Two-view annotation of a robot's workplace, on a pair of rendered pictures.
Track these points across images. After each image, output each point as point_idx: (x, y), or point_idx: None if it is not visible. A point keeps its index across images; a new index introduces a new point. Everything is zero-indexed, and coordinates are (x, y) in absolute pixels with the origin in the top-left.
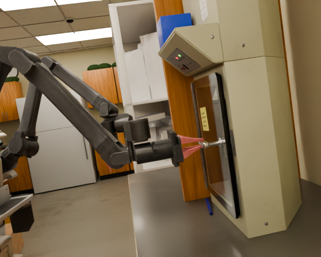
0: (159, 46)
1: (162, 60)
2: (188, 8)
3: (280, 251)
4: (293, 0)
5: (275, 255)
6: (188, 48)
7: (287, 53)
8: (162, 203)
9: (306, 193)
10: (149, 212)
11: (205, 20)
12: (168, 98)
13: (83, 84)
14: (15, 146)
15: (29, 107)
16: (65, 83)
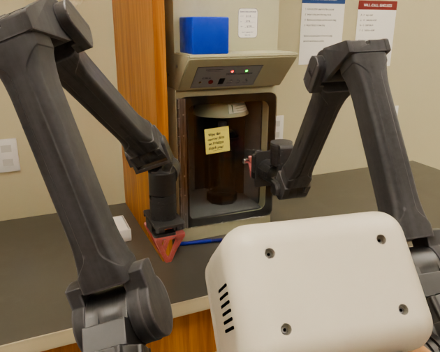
0: (195, 48)
1: (156, 63)
2: (195, 6)
3: (286, 217)
4: None
5: (291, 218)
6: (278, 69)
7: (110, 63)
8: (172, 276)
9: None
10: (204, 282)
11: (246, 38)
12: (160, 121)
13: (124, 98)
14: (163, 308)
15: (95, 179)
16: (103, 94)
